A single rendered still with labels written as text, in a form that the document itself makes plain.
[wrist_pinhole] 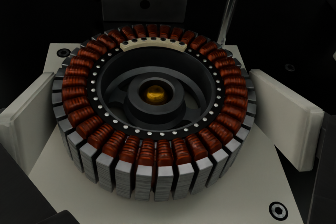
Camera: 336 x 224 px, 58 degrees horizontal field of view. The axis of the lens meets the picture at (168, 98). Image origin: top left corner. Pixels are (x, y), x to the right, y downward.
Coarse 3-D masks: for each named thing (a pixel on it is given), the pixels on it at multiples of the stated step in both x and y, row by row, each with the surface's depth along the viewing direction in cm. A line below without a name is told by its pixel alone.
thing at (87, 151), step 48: (96, 48) 18; (144, 48) 19; (192, 48) 19; (96, 96) 16; (240, 96) 17; (96, 144) 14; (144, 144) 14; (192, 144) 14; (240, 144) 15; (144, 192) 15; (192, 192) 16
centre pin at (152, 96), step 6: (144, 90) 18; (150, 90) 17; (156, 90) 17; (162, 90) 17; (144, 96) 17; (150, 96) 17; (156, 96) 17; (162, 96) 17; (168, 96) 18; (150, 102) 17; (156, 102) 17; (162, 102) 17
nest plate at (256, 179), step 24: (72, 48) 23; (192, 96) 21; (48, 144) 18; (264, 144) 19; (48, 168) 17; (72, 168) 17; (240, 168) 18; (264, 168) 18; (48, 192) 16; (72, 192) 16; (96, 192) 16; (216, 192) 17; (240, 192) 17; (264, 192) 17; (288, 192) 17; (96, 216) 15; (120, 216) 15; (144, 216) 15; (168, 216) 15; (192, 216) 16; (216, 216) 16; (240, 216) 16; (264, 216) 16; (288, 216) 16
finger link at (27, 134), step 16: (48, 80) 16; (32, 96) 14; (48, 96) 16; (16, 112) 12; (32, 112) 14; (48, 112) 16; (0, 128) 11; (16, 128) 12; (32, 128) 13; (48, 128) 16; (16, 144) 12; (32, 144) 13; (16, 160) 12; (32, 160) 13
